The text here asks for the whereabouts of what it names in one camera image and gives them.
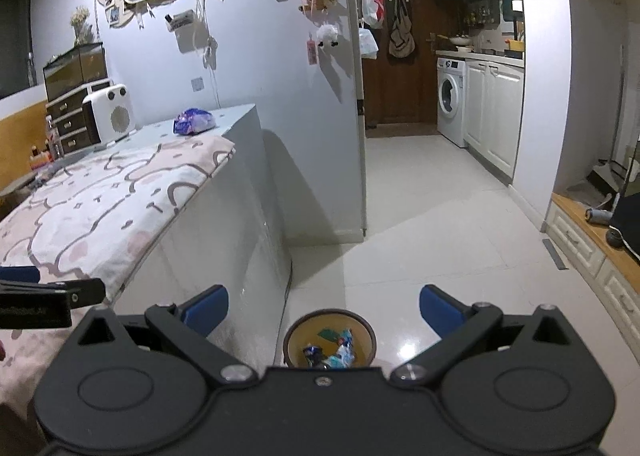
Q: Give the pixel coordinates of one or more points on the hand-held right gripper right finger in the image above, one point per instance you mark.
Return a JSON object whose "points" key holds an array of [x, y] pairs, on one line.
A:
{"points": [[440, 308]]}

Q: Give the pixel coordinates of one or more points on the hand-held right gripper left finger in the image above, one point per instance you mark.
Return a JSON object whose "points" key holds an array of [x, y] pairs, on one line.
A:
{"points": [[207, 311]]}

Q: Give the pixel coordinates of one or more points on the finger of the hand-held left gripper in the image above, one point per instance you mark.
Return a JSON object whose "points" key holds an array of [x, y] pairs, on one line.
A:
{"points": [[85, 292], [20, 274]]}

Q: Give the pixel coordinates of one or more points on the brown round waste bin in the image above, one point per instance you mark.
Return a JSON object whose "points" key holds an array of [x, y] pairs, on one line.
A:
{"points": [[300, 331]]}

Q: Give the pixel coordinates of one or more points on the blue and white wrapper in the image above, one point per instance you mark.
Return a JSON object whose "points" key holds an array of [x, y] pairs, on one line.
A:
{"points": [[342, 351]]}

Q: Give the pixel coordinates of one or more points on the small teal snack wrapper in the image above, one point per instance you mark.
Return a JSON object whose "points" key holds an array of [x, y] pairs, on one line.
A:
{"points": [[329, 334]]}

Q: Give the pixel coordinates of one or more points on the grey bed platform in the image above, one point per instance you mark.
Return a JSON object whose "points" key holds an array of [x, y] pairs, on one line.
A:
{"points": [[225, 236]]}

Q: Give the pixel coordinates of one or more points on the pink printed blanket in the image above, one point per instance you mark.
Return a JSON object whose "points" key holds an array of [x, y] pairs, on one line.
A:
{"points": [[100, 206]]}

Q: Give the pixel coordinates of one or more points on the clear plastic bottle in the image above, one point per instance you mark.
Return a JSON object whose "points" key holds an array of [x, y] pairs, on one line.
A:
{"points": [[55, 136]]}

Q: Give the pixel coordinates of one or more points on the dark drawer chest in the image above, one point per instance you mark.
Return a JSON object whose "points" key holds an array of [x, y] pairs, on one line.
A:
{"points": [[70, 126]]}

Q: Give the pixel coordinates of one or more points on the wood-topped bench cabinet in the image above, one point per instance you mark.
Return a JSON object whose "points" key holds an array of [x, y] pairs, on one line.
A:
{"points": [[580, 236]]}

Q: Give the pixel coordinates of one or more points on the white fan heater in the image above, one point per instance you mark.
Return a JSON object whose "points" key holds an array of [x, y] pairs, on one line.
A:
{"points": [[112, 111]]}

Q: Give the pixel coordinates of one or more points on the grey spray can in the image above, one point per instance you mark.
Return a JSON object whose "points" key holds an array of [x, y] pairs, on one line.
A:
{"points": [[598, 216]]}

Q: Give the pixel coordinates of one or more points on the dark ball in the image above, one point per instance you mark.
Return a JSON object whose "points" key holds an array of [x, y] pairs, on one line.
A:
{"points": [[614, 237]]}

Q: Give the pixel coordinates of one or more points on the purple snack bag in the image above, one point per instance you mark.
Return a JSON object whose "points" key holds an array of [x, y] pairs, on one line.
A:
{"points": [[195, 121]]}

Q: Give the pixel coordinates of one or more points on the white lower kitchen cabinets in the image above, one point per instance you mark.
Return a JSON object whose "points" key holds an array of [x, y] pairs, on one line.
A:
{"points": [[495, 116]]}

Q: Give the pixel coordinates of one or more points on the black cloth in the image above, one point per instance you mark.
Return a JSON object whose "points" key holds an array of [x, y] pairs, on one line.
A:
{"points": [[630, 226]]}

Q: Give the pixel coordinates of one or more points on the glass terrarium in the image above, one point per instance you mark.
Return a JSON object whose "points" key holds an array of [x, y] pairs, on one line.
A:
{"points": [[75, 69]]}

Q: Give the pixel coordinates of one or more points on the white washing machine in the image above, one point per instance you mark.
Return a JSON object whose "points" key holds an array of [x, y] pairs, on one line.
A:
{"points": [[450, 96]]}

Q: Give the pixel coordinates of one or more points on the brown wooden door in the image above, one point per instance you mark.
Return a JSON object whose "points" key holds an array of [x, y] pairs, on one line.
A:
{"points": [[400, 91]]}

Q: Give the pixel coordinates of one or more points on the dark curtain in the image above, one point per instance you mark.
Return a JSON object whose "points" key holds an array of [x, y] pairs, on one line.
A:
{"points": [[15, 41]]}

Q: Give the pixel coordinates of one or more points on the dried flowers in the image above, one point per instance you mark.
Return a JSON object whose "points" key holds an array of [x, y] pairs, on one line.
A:
{"points": [[81, 24]]}

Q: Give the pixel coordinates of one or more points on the white hanging charm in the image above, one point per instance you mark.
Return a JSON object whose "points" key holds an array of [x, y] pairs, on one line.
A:
{"points": [[210, 52]]}

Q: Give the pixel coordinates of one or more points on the cooking pan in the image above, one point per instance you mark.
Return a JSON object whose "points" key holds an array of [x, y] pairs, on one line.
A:
{"points": [[460, 40]]}

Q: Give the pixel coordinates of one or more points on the white hanging plastic bag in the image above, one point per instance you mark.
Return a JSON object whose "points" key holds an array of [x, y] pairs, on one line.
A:
{"points": [[367, 44]]}

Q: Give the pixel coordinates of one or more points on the yellow container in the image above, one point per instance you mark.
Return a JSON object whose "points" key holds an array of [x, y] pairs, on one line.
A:
{"points": [[516, 44]]}

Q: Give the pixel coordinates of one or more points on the brown hanging bag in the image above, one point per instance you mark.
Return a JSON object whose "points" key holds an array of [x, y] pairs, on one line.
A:
{"points": [[402, 31]]}

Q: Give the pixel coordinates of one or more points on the white plush toy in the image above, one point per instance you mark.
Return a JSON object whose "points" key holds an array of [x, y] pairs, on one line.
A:
{"points": [[327, 35]]}

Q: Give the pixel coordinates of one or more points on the red and white plastic bag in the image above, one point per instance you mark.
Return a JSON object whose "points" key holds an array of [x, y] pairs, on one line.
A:
{"points": [[372, 6]]}

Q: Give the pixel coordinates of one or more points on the teal water bottle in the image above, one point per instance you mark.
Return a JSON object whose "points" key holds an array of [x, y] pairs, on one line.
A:
{"points": [[511, 6]]}

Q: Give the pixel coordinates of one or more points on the wall socket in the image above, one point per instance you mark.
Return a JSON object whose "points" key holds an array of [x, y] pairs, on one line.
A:
{"points": [[197, 83]]}

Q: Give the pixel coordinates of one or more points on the pink wall tag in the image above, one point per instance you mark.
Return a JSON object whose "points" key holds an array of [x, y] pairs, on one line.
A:
{"points": [[311, 51]]}

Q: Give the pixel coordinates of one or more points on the small wall organizer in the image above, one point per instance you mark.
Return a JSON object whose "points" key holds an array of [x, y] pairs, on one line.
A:
{"points": [[180, 20]]}

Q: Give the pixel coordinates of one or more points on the wooden figure wall ornament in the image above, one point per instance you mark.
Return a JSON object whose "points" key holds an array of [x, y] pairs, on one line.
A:
{"points": [[317, 2]]}

